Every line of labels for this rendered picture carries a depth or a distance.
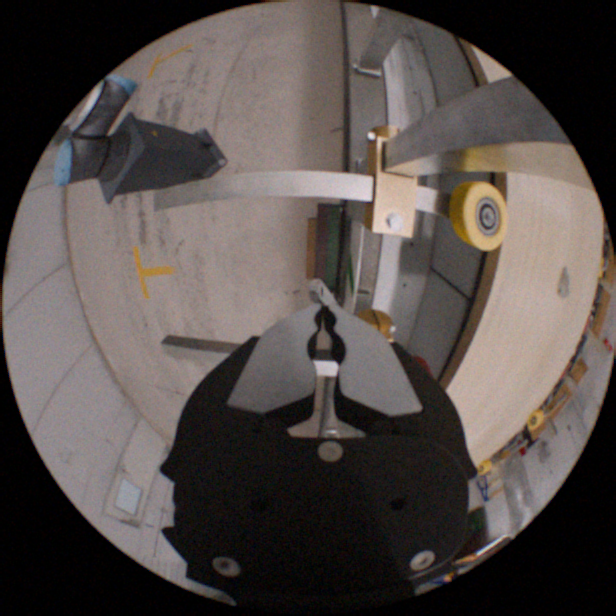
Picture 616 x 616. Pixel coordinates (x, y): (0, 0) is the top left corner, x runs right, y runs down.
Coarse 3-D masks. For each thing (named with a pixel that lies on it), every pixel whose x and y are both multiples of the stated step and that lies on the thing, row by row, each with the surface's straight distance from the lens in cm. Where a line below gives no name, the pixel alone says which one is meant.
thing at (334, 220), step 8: (336, 208) 40; (336, 216) 40; (336, 224) 40; (336, 232) 41; (328, 240) 41; (336, 240) 41; (328, 248) 41; (336, 248) 41; (328, 256) 41; (336, 256) 42; (328, 264) 42; (336, 264) 42; (328, 272) 42; (328, 280) 43; (328, 288) 44
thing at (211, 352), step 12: (168, 336) 43; (180, 336) 42; (168, 348) 41; (180, 348) 39; (192, 348) 38; (204, 348) 37; (216, 348) 36; (228, 348) 36; (192, 360) 40; (204, 360) 38; (216, 360) 37; (312, 360) 33; (324, 360) 33; (324, 372) 34; (336, 372) 34
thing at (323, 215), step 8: (320, 208) 40; (328, 208) 40; (320, 216) 40; (328, 216) 40; (320, 224) 40; (320, 232) 40; (320, 240) 41; (320, 248) 41; (320, 256) 41; (320, 264) 42; (320, 272) 42
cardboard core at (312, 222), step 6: (312, 222) 103; (312, 228) 104; (312, 234) 104; (312, 240) 104; (312, 246) 105; (312, 252) 106; (312, 258) 106; (306, 264) 110; (312, 264) 107; (306, 270) 111; (312, 270) 108; (306, 276) 112; (312, 276) 109
